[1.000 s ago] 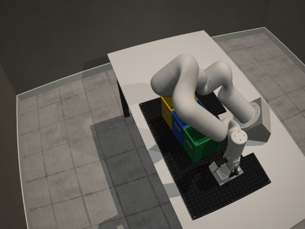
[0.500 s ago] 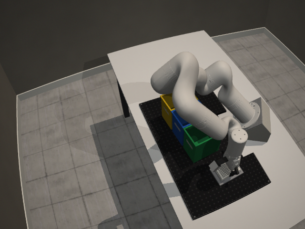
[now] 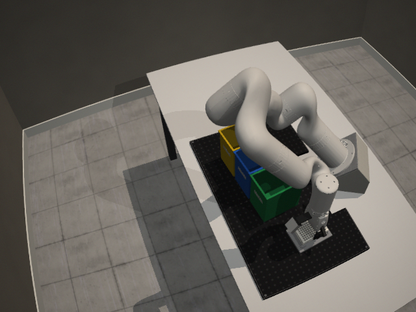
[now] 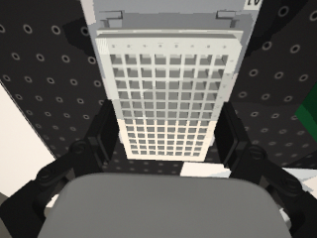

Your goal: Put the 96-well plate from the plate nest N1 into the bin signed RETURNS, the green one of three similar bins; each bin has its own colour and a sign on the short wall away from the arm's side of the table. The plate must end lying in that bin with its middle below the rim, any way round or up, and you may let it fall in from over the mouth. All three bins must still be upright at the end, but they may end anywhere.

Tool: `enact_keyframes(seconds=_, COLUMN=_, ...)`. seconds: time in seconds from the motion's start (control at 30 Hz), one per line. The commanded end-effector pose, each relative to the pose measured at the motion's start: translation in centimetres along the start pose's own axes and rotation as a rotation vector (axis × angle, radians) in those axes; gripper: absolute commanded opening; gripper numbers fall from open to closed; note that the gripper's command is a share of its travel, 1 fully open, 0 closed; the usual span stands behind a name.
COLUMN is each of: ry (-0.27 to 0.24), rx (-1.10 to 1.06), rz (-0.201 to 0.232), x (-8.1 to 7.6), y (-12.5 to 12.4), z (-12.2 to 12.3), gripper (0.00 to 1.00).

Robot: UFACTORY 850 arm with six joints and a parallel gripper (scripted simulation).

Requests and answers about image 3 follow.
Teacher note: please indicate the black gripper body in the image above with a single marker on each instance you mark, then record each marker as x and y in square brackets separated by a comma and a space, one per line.
[317, 222]

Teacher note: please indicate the green bin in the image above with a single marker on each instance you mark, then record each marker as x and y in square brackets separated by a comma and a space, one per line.
[270, 196]

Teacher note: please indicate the blue open-top bin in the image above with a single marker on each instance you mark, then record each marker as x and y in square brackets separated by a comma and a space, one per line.
[244, 165]

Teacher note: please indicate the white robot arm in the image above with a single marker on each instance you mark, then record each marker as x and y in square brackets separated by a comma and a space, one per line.
[248, 102]

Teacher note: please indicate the yellow open-top bin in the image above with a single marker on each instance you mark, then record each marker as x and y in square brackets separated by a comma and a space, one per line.
[228, 144]

